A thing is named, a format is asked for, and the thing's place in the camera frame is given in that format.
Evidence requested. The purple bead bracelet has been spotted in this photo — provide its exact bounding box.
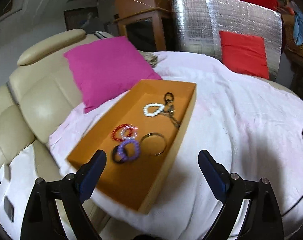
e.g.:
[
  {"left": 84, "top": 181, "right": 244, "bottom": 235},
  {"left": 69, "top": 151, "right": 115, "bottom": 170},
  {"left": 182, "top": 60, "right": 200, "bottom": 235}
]
[{"left": 117, "top": 139, "right": 141, "bottom": 162}]

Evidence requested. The black cord loop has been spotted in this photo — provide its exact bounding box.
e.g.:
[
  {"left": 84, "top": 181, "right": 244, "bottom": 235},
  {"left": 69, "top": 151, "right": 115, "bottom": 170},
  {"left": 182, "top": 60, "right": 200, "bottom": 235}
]
[{"left": 163, "top": 92, "right": 175, "bottom": 105}]

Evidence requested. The beige leather sofa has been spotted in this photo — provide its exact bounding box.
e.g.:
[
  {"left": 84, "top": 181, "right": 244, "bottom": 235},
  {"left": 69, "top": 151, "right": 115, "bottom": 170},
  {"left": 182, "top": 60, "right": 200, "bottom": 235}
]
[{"left": 0, "top": 29, "right": 112, "bottom": 240}]

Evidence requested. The pale pink blanket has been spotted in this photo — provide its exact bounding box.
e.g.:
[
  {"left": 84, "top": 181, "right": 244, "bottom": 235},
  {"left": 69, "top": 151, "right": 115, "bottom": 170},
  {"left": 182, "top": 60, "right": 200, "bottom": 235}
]
[{"left": 48, "top": 51, "right": 303, "bottom": 240}]

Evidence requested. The black bangle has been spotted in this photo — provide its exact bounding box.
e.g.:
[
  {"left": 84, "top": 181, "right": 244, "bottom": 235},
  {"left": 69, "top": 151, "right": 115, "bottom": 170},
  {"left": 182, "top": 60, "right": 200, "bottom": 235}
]
[{"left": 112, "top": 146, "right": 128, "bottom": 164}]

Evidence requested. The wicker basket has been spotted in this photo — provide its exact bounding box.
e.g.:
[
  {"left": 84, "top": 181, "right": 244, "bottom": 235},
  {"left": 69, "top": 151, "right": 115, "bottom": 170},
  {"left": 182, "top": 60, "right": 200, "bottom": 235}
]
[{"left": 283, "top": 21, "right": 303, "bottom": 65}]

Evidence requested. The blue cloth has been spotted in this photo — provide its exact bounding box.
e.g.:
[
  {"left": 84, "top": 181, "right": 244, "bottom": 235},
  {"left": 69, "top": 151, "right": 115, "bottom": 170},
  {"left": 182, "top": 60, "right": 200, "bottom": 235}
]
[{"left": 293, "top": 11, "right": 303, "bottom": 46}]

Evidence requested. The small dark device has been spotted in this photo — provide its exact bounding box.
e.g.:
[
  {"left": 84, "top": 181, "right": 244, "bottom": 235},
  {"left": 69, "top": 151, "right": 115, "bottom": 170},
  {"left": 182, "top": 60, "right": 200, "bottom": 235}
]
[{"left": 3, "top": 197, "right": 15, "bottom": 223}]

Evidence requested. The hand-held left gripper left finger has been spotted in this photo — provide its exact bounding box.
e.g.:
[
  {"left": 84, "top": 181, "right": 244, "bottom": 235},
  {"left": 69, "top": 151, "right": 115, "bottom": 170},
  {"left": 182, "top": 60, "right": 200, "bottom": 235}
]
[{"left": 20, "top": 149, "right": 107, "bottom": 240}]

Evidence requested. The red bead bracelet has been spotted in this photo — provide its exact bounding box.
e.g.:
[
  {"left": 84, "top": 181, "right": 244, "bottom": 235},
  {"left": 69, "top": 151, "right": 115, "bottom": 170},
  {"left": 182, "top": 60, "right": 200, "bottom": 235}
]
[{"left": 111, "top": 124, "right": 132, "bottom": 142}]

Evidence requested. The white cloth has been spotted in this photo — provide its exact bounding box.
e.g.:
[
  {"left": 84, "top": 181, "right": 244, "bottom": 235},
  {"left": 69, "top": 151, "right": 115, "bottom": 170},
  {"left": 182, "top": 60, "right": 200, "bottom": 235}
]
[{"left": 0, "top": 144, "right": 74, "bottom": 240}]

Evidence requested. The thin metal bangle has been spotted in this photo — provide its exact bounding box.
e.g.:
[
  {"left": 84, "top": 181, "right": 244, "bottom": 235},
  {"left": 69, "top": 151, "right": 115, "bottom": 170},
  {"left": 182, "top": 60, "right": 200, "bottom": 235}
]
[{"left": 141, "top": 133, "right": 167, "bottom": 157}]

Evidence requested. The wooden cabinet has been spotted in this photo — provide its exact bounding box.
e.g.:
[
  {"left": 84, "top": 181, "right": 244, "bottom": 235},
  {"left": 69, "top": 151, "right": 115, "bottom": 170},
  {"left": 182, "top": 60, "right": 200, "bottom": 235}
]
[{"left": 113, "top": 0, "right": 175, "bottom": 52}]

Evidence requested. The orange cardboard box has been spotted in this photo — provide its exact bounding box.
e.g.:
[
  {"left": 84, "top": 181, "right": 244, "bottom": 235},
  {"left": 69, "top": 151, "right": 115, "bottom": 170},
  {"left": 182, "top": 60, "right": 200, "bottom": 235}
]
[{"left": 66, "top": 79, "right": 197, "bottom": 215}]

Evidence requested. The red cushion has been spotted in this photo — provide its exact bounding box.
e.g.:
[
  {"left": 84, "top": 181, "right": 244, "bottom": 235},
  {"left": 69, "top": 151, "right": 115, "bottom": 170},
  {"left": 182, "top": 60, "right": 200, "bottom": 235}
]
[{"left": 219, "top": 31, "right": 270, "bottom": 80}]

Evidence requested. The silver insulation panel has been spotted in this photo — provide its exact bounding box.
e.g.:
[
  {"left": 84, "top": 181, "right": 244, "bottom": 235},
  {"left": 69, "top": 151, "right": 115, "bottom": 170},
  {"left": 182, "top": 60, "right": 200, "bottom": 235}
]
[{"left": 171, "top": 0, "right": 283, "bottom": 82}]

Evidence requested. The pink and white bead bracelet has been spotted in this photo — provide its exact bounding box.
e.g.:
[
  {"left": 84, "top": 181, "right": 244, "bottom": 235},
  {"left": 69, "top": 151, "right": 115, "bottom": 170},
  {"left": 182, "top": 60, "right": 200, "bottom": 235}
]
[{"left": 120, "top": 127, "right": 139, "bottom": 139}]

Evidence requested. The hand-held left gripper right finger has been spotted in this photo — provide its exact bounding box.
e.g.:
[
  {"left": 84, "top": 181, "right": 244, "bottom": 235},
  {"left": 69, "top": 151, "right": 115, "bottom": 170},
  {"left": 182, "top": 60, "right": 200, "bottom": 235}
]
[{"left": 198, "top": 149, "right": 285, "bottom": 240}]

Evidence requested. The pink cushion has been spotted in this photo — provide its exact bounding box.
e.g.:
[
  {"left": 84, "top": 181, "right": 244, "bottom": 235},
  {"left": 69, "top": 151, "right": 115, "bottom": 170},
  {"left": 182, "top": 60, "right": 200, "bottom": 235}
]
[{"left": 63, "top": 36, "right": 163, "bottom": 114}]

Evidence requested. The framed picture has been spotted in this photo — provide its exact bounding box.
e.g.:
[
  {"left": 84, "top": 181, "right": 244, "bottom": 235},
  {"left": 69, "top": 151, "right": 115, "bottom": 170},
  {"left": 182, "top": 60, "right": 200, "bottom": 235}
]
[{"left": 64, "top": 8, "right": 99, "bottom": 30}]

